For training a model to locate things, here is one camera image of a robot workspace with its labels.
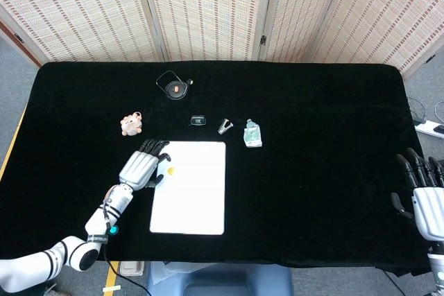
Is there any black velvet tablecloth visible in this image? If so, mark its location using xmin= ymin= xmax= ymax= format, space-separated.
xmin=0 ymin=61 xmax=431 ymax=271

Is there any silver metal clip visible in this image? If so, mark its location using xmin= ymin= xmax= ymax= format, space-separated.
xmin=217 ymin=119 xmax=234 ymax=135

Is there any woven bamboo folding screen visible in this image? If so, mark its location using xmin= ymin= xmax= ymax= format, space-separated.
xmin=0 ymin=0 xmax=444 ymax=80

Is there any grey plush sheep toy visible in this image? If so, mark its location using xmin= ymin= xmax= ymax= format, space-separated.
xmin=119 ymin=111 xmax=144 ymax=137

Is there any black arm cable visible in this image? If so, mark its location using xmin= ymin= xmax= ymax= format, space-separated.
xmin=101 ymin=202 xmax=148 ymax=292

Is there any black teapot with handle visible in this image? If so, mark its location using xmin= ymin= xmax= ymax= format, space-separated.
xmin=155 ymin=70 xmax=194 ymax=101

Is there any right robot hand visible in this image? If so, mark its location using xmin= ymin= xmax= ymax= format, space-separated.
xmin=391 ymin=147 xmax=444 ymax=241

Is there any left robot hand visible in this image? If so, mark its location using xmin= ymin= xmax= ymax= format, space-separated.
xmin=117 ymin=138 xmax=173 ymax=193

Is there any green white plastic packet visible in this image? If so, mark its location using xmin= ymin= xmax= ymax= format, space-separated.
xmin=243 ymin=119 xmax=264 ymax=148

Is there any white rectangular board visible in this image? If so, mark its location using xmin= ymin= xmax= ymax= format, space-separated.
xmin=148 ymin=141 xmax=227 ymax=236

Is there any white power strip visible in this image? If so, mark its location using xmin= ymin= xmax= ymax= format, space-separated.
xmin=415 ymin=119 xmax=444 ymax=139

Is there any beige floor tray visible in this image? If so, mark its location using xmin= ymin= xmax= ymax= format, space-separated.
xmin=119 ymin=260 xmax=146 ymax=278

